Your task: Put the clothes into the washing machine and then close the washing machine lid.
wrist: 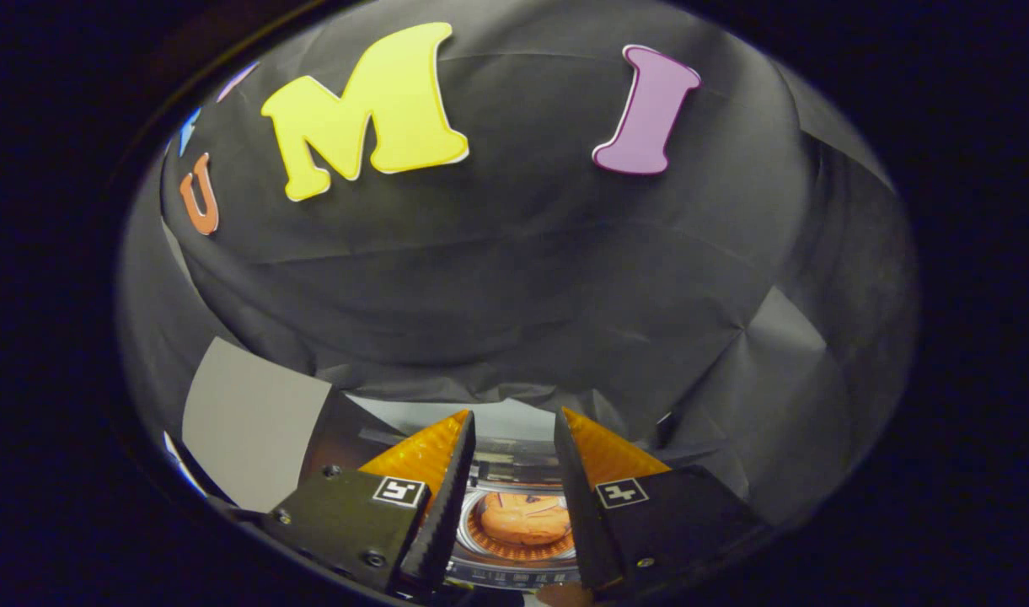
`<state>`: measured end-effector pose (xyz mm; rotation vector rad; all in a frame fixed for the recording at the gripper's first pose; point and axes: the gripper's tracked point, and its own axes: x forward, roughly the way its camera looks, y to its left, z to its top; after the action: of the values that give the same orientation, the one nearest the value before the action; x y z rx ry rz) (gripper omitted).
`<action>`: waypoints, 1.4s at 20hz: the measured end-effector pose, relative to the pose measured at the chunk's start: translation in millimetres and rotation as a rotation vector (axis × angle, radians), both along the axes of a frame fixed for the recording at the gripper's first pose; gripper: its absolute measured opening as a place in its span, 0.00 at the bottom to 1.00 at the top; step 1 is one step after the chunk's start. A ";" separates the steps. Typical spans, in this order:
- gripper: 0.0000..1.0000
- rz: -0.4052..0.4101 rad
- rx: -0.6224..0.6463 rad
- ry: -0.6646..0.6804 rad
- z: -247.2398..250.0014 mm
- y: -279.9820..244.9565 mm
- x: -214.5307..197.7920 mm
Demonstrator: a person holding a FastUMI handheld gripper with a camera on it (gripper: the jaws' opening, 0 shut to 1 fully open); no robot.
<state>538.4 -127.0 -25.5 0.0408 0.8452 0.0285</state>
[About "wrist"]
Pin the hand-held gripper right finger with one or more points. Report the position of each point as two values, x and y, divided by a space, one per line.
577 506

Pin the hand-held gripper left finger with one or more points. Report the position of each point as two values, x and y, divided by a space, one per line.
447 506

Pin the orange polo shirt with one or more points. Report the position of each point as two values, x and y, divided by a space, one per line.
522 518

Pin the grey washing machine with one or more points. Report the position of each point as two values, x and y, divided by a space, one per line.
514 571

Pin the grey cabinet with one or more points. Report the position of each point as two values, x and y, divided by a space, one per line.
244 421

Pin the black backdrop cloth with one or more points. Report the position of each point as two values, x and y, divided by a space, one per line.
522 278

